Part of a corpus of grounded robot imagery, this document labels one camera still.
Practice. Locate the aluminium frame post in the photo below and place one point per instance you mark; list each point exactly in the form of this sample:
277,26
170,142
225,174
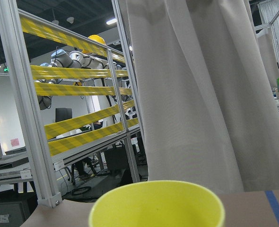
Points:
22,82

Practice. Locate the yellow plastic cup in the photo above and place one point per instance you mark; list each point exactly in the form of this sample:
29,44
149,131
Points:
162,203

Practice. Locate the white curtain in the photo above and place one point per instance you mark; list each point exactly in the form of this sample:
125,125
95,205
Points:
208,113

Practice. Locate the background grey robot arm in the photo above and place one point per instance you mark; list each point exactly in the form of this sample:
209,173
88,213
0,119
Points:
75,74

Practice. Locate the yellow black barrier tapes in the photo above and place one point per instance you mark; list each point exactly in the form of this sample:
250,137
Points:
53,130

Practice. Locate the yellow hard hat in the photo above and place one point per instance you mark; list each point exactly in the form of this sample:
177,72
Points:
96,38

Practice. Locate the blue tape line on table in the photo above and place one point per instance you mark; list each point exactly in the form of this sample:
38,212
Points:
274,204

